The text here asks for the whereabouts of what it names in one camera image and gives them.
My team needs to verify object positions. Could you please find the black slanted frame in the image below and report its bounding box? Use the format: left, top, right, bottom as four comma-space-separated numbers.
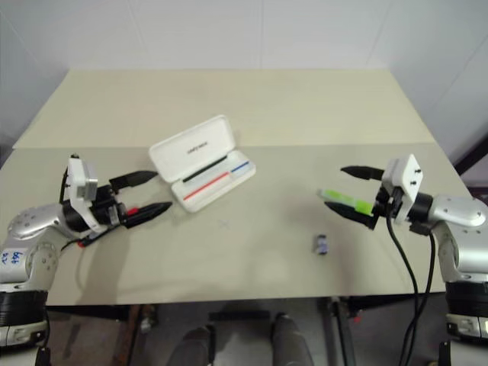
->
454, 132, 488, 188

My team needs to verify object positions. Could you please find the black table frame rail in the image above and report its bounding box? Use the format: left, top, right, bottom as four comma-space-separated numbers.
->
44, 303, 130, 322

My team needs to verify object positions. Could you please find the metal table leg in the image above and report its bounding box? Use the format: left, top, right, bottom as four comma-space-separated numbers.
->
319, 297, 360, 366

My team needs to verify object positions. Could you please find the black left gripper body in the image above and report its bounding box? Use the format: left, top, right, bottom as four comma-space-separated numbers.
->
90, 183, 130, 232

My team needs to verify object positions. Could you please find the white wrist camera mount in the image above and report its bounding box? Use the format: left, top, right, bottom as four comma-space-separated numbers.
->
63, 153, 104, 234
380, 153, 424, 224

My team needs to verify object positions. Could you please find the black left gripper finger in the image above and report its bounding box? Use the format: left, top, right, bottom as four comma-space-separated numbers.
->
120, 201, 173, 230
109, 169, 159, 192

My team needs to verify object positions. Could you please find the dark grey rounded shape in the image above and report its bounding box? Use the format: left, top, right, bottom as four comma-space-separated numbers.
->
178, 325, 215, 366
269, 312, 318, 366

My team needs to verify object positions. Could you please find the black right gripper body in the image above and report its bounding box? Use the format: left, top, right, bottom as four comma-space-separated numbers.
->
374, 182, 406, 223

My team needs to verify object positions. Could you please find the white hard pencil case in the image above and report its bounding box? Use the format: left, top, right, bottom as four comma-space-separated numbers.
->
148, 114, 258, 214

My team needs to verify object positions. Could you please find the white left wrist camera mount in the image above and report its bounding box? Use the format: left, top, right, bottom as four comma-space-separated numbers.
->
63, 153, 104, 234

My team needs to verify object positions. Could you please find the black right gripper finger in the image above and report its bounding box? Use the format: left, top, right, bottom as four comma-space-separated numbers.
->
323, 201, 377, 232
339, 165, 387, 182

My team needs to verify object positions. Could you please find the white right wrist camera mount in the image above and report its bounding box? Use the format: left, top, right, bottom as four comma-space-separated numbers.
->
380, 153, 424, 224

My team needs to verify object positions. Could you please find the green highlighter pen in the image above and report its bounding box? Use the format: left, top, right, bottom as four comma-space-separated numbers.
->
317, 188, 374, 216

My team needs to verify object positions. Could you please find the short black frame bar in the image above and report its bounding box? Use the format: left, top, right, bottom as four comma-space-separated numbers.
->
208, 310, 270, 322

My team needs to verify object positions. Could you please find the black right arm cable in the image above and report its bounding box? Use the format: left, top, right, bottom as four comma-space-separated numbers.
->
385, 197, 438, 366

